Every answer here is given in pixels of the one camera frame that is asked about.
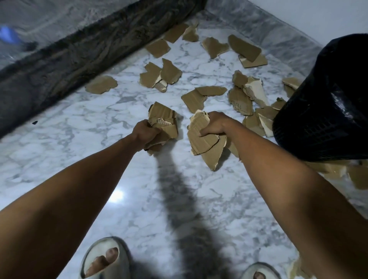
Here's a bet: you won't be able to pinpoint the person's white sandal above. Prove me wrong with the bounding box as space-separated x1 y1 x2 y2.
240 262 282 279
80 236 133 279

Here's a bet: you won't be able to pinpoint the black bin with liner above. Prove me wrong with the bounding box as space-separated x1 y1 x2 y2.
272 33 368 162

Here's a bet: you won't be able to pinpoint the torn brown paper handful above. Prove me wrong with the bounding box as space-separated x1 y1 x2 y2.
143 101 179 157
187 110 241 172

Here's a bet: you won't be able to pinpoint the person's left forearm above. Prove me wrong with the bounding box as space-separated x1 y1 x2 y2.
0 133 140 279

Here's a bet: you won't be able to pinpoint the person's right hand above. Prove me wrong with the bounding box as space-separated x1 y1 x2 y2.
199 111 239 139

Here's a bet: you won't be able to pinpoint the person's right forearm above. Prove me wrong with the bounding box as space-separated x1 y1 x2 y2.
225 122 368 279

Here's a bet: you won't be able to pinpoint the person's left hand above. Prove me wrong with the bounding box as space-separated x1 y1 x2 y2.
131 119 161 151

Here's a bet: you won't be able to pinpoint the brown paper pieces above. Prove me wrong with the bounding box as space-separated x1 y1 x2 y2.
85 20 368 279

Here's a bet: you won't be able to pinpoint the person's left white sandal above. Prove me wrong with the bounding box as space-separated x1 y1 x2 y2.
80 236 133 279

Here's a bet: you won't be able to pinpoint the person's right white sandal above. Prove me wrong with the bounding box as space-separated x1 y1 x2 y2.
240 262 282 279

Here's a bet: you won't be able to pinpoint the grey granite staircase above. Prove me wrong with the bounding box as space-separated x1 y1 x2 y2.
0 0 207 138

